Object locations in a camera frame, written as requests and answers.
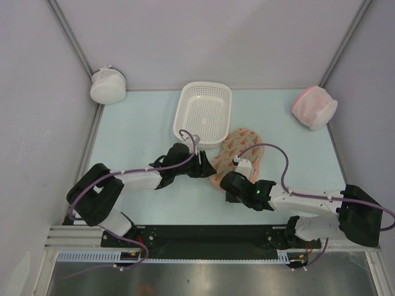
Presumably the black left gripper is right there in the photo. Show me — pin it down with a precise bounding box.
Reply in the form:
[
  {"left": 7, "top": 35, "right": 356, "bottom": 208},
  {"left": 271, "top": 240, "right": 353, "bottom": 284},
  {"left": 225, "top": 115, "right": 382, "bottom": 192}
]
[{"left": 173, "top": 150, "right": 216, "bottom": 178}]

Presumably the floral mesh laundry bag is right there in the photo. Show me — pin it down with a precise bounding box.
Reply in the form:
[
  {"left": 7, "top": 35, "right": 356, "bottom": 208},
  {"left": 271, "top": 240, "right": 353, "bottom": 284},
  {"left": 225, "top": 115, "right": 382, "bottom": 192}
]
[{"left": 209, "top": 128, "right": 265, "bottom": 191}]

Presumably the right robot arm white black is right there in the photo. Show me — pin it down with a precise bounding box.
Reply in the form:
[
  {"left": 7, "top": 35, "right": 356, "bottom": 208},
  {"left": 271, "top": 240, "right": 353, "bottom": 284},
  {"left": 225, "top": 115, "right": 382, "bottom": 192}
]
[{"left": 220, "top": 171, "right": 384, "bottom": 247}]

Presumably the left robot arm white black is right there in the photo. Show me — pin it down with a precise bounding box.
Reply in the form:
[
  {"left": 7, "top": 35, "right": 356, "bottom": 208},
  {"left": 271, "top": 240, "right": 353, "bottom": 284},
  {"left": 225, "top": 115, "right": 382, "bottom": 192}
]
[{"left": 66, "top": 143, "right": 217, "bottom": 247}]

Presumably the pink round mesh laundry bag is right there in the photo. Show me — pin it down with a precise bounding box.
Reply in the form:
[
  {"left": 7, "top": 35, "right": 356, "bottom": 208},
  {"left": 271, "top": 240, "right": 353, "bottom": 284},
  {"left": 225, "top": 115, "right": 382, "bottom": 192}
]
[{"left": 291, "top": 86, "right": 338, "bottom": 131}]

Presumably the white round mesh laundry bag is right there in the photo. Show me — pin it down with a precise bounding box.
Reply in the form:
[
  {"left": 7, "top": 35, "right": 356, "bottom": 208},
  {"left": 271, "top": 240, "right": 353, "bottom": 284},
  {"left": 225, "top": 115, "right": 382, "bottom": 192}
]
[{"left": 90, "top": 65, "right": 127, "bottom": 105}]

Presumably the white perforated plastic basket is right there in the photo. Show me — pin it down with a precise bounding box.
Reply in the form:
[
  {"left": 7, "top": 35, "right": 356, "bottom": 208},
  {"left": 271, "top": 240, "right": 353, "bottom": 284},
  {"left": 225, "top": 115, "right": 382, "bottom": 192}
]
[{"left": 173, "top": 81, "right": 232, "bottom": 149}]

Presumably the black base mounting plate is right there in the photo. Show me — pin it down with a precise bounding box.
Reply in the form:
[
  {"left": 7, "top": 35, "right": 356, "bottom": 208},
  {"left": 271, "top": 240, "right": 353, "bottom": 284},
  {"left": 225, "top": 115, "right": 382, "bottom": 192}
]
[{"left": 101, "top": 224, "right": 322, "bottom": 250}]

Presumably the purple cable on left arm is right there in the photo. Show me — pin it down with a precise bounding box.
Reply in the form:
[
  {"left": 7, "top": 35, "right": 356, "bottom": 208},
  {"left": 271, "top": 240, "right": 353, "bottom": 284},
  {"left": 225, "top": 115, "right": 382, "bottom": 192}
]
[{"left": 68, "top": 129, "right": 198, "bottom": 272}]

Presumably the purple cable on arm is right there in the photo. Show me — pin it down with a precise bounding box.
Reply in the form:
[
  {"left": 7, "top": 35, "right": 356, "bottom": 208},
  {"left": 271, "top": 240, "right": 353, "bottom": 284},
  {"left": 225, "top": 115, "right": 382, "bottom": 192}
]
[
  {"left": 68, "top": 129, "right": 198, "bottom": 272},
  {"left": 233, "top": 143, "right": 395, "bottom": 271}
]

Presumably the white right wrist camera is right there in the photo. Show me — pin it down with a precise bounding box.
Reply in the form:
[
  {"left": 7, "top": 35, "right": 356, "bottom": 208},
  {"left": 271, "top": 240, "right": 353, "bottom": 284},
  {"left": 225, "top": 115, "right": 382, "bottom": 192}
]
[{"left": 233, "top": 155, "right": 254, "bottom": 178}]

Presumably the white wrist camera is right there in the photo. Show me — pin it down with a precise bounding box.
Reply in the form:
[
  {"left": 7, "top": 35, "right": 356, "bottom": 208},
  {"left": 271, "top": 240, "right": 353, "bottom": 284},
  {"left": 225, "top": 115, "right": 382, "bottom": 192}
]
[
  {"left": 233, "top": 155, "right": 254, "bottom": 178},
  {"left": 191, "top": 134, "right": 200, "bottom": 155}
]

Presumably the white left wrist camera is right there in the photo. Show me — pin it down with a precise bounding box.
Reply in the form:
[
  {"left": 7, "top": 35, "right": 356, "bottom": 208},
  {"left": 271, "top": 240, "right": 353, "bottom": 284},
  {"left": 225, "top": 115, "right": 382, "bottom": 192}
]
[{"left": 191, "top": 134, "right": 200, "bottom": 155}]

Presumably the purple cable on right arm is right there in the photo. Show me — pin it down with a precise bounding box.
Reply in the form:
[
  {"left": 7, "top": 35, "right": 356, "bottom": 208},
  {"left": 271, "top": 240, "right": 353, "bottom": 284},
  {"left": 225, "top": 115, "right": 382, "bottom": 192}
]
[{"left": 233, "top": 143, "right": 395, "bottom": 271}]

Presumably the white slotted cable duct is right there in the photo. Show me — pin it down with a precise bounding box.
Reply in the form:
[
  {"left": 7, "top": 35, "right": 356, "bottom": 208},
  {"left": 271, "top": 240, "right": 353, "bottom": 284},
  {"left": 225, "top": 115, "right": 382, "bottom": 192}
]
[{"left": 57, "top": 249, "right": 306, "bottom": 264}]

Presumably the aluminium front frame rail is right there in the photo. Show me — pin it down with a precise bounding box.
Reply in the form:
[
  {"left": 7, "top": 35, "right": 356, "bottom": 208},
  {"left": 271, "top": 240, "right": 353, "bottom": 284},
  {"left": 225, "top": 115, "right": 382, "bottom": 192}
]
[{"left": 43, "top": 224, "right": 106, "bottom": 250}]

